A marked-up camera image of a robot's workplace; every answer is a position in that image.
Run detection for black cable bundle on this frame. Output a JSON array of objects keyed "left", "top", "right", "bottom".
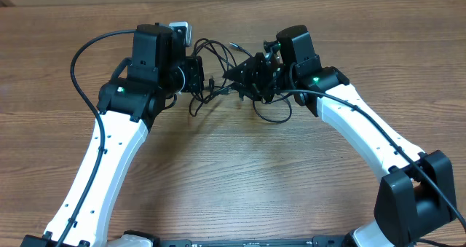
[{"left": 188, "top": 38, "right": 256, "bottom": 118}]

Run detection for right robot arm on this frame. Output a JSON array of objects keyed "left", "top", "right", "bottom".
[{"left": 224, "top": 25, "right": 462, "bottom": 246}]

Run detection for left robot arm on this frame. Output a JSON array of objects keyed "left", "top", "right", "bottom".
[{"left": 21, "top": 22, "right": 203, "bottom": 247}]

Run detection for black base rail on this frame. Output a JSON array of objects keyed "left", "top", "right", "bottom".
[{"left": 108, "top": 230, "right": 356, "bottom": 247}]

